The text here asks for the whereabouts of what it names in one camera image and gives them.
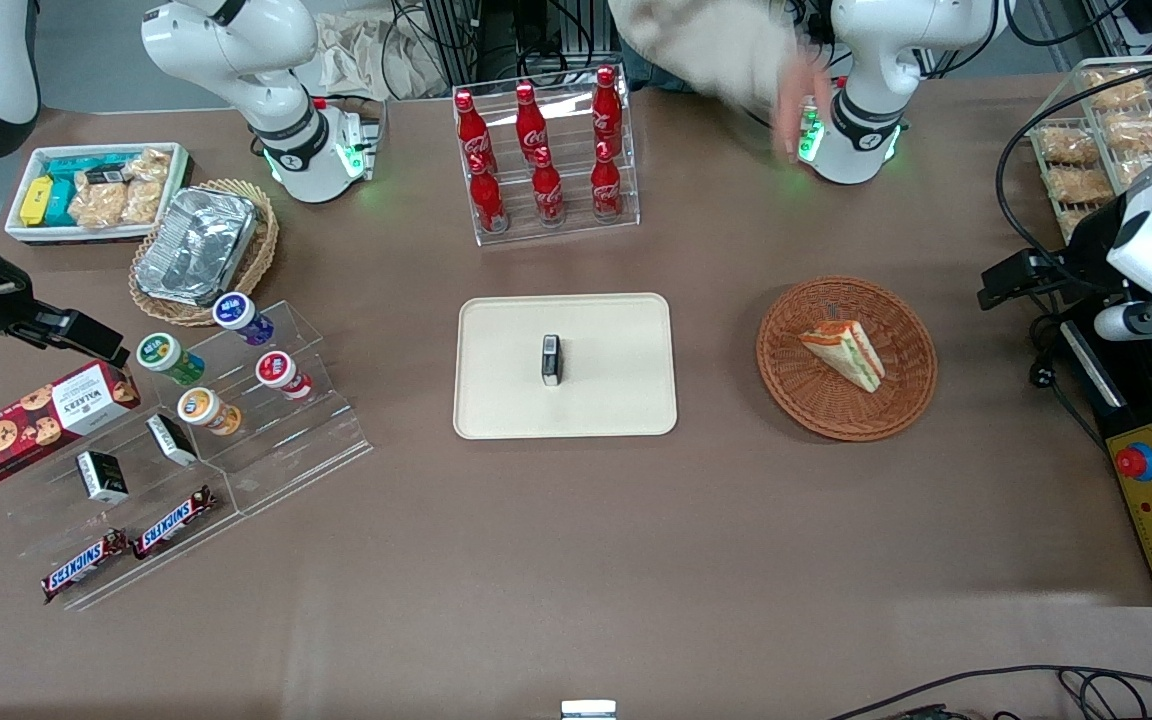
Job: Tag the person in cream top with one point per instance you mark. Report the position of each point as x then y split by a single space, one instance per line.
696 40

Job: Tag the cream plastic tray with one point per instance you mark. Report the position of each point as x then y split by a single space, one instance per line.
606 370

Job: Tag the clear bag of puffed snacks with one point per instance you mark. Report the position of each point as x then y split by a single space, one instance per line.
96 205
144 198

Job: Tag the round brown wicker basket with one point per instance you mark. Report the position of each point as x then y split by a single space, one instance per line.
816 400

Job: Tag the blue lid yogurt cup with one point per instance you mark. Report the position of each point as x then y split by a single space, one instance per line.
236 312

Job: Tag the white plastic bin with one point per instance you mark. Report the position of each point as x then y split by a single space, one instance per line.
26 235

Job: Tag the red lid yogurt cup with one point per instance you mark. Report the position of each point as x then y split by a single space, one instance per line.
278 371

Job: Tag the Snickers chocolate bar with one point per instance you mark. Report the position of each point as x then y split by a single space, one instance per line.
84 566
174 523

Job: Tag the oval tan wicker basket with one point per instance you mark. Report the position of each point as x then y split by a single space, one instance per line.
261 255

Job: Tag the orange lid yogurt cup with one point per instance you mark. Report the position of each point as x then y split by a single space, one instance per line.
201 408

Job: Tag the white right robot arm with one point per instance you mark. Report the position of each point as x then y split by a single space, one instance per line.
236 50

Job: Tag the bagged bread piece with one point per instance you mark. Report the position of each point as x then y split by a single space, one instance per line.
1118 90
1068 146
1144 132
1081 185

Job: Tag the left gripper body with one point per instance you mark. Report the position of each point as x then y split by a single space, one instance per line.
1082 247

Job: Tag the black countertop appliance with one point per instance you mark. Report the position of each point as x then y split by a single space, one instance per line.
1136 390

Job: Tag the teal snack pack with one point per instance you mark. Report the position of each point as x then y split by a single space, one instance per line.
86 164

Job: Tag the person's bare hand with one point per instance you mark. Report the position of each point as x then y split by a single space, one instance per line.
801 105

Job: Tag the small black white carton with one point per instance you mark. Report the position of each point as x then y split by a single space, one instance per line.
172 440
101 477

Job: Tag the red cola bottle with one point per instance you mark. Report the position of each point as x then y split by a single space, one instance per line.
607 110
488 200
473 130
605 185
547 192
531 125

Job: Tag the clear acrylic step stand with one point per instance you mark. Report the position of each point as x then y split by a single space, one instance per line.
316 440
36 520

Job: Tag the clear acrylic bottle rack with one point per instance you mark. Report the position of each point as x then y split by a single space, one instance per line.
576 225

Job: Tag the red emergency stop button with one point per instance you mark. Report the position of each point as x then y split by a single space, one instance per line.
1136 461

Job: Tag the aluminium foil tray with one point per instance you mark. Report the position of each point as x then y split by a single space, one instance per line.
196 245

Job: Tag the small black grey box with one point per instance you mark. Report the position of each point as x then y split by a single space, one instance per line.
551 360

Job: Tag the green lid yogurt cup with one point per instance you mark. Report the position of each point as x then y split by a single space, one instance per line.
164 353

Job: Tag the triangular sandwich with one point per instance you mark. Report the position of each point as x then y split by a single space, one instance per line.
848 352

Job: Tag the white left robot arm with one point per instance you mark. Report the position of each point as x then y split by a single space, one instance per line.
876 60

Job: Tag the crumpled beige paper bag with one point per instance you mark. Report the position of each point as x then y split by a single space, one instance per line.
366 55

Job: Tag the red Walkers cookie box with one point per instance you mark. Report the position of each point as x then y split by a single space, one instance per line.
36 425

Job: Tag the yellow snack pack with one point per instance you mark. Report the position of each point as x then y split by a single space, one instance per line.
36 202

